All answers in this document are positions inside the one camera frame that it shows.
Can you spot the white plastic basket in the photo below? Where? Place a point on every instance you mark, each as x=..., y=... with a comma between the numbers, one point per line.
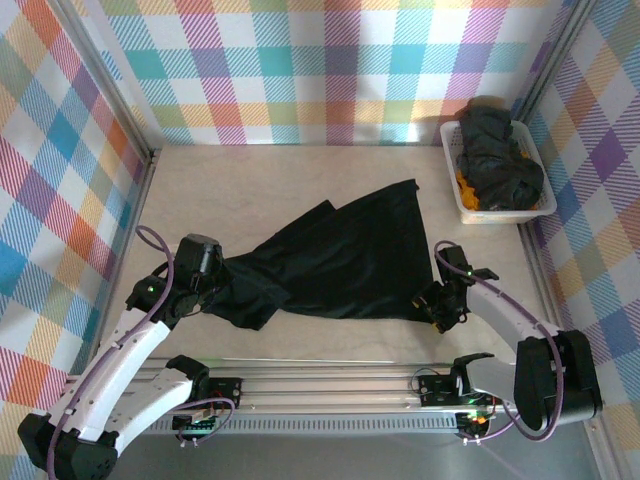
x=500, y=218

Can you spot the aluminium right corner post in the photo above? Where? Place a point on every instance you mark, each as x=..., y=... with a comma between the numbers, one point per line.
x=555, y=50

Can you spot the dark grey crumpled t-shirt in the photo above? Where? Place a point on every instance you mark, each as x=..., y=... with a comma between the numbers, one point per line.
x=495, y=160

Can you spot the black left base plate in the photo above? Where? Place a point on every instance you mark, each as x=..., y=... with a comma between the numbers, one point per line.
x=227, y=390

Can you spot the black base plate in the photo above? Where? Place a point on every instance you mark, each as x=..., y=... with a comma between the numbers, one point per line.
x=227, y=390
x=437, y=390

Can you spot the orange t-shirt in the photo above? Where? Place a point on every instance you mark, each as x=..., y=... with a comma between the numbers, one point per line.
x=467, y=194

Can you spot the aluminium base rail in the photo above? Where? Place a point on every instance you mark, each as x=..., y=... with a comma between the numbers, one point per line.
x=325, y=385

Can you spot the aluminium left corner post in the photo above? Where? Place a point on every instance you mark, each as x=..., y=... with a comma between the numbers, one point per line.
x=118, y=95

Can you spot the aluminium left side rail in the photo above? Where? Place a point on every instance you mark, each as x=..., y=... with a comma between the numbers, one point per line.
x=137, y=200

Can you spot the black t-shirt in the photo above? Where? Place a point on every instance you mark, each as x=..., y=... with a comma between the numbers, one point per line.
x=350, y=260

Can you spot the grey metal sheet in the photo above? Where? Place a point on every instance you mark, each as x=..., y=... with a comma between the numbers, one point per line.
x=325, y=457

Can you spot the aluminium corner post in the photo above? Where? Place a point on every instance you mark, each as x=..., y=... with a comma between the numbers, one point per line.
x=555, y=50
x=118, y=95

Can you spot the circuit board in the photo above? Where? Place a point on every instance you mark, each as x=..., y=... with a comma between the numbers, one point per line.
x=195, y=424
x=472, y=419

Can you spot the left circuit board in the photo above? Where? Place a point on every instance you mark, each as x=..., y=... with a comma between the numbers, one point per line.
x=195, y=424

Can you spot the right circuit board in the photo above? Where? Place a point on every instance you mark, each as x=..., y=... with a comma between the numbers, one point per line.
x=472, y=419

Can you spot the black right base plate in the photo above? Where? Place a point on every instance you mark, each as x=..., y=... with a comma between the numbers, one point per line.
x=437, y=390

